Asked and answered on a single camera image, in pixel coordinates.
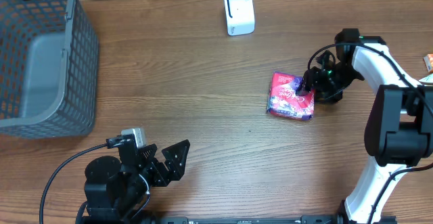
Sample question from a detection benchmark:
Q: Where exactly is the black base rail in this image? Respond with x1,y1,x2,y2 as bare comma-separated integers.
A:
96,215,398,224

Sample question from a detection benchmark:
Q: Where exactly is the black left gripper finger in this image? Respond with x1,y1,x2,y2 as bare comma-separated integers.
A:
162,139,190,181
138,144,157,165

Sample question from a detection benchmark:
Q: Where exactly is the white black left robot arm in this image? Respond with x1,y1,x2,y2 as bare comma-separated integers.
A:
76,135,190,223

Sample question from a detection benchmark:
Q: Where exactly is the grey plastic mesh basket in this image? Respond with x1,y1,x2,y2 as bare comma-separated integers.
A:
1,0,99,139

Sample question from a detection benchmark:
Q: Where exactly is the small orange snack packet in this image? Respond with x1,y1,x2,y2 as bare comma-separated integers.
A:
423,53,433,73

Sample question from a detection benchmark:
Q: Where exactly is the white conditioner tube gold cap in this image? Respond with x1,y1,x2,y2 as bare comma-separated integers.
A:
419,74,433,84

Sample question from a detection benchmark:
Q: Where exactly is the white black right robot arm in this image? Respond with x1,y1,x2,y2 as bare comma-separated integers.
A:
296,28,432,223

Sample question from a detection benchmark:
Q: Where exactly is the red purple pad pack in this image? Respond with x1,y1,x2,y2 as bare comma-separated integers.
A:
267,72,315,120

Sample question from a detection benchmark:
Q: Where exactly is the white barcode scanner stand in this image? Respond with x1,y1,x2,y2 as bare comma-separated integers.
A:
223,0,255,36

